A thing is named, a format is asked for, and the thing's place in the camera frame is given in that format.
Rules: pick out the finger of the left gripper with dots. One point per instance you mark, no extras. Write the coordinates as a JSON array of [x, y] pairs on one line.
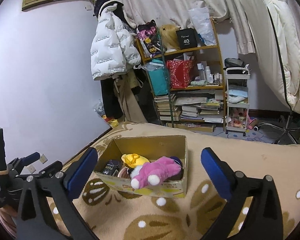
[[28, 160]]

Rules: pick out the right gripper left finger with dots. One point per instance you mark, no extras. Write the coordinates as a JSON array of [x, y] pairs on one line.
[[35, 219]]

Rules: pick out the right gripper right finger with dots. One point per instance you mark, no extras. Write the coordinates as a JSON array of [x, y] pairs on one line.
[[264, 218]]

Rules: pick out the black Face tissue pack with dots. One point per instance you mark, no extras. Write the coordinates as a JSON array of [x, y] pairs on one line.
[[112, 168]]

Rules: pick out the pink cylinder plush pillow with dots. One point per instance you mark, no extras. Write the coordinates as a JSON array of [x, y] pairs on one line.
[[125, 173]]

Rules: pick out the yellow bear plush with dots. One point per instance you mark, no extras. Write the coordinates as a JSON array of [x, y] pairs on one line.
[[133, 160]]

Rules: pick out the pink bear plush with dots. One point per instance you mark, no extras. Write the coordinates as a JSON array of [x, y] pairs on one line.
[[153, 174]]

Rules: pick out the person's left hand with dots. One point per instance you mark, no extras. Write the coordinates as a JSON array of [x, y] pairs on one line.
[[8, 219]]

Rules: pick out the dark hanging clothes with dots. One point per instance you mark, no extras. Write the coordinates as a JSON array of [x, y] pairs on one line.
[[120, 97]]

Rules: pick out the white rolling cart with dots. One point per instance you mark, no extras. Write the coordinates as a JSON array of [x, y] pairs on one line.
[[237, 99]]

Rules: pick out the open cardboard box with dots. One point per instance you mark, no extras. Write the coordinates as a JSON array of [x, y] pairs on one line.
[[152, 148]]

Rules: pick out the white puffer jacket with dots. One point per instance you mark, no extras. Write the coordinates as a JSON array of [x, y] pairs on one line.
[[113, 50]]

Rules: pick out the stack of books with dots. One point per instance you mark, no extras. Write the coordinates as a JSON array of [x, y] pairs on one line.
[[167, 108]]

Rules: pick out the wooden bookshelf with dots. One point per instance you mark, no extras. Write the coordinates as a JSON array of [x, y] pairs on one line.
[[219, 62]]

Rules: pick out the teal bag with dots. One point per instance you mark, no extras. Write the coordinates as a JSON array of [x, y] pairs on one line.
[[157, 75]]

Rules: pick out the red patterned bag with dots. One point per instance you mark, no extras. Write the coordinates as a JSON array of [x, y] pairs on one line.
[[179, 71]]

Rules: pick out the black box with 40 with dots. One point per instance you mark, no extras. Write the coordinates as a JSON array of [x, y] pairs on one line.
[[187, 38]]

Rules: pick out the cream quilted bedding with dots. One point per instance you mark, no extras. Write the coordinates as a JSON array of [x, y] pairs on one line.
[[275, 28]]

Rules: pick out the beige curtain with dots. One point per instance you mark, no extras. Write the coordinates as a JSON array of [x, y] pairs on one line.
[[177, 12]]

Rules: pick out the white wall socket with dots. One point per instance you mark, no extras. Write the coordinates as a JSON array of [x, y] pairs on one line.
[[43, 158], [31, 169]]

